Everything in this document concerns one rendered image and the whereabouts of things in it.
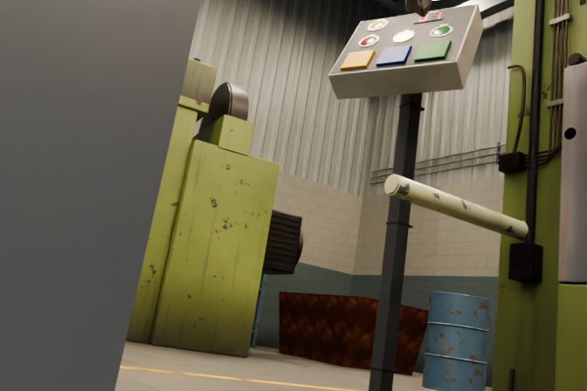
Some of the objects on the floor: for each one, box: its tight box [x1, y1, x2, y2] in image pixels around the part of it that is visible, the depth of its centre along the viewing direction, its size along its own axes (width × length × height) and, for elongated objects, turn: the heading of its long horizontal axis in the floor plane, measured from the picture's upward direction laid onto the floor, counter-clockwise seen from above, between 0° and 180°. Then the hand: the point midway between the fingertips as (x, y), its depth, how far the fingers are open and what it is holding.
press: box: [126, 58, 303, 358], centre depth 626 cm, size 220×123×290 cm, turn 153°
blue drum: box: [422, 292, 491, 391], centre depth 558 cm, size 59×59×88 cm
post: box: [369, 93, 422, 391], centre depth 144 cm, size 4×4×108 cm
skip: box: [280, 292, 429, 375], centre depth 798 cm, size 120×189×85 cm, turn 63°
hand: (423, 10), depth 135 cm, fingers closed
